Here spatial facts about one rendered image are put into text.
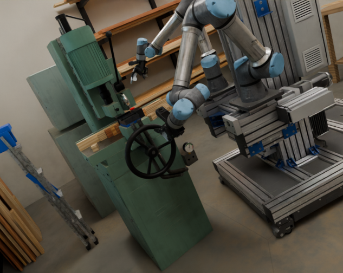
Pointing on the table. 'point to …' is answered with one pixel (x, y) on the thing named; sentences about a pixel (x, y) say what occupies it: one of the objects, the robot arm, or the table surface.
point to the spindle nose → (105, 94)
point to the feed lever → (115, 65)
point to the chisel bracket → (109, 110)
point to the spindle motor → (86, 57)
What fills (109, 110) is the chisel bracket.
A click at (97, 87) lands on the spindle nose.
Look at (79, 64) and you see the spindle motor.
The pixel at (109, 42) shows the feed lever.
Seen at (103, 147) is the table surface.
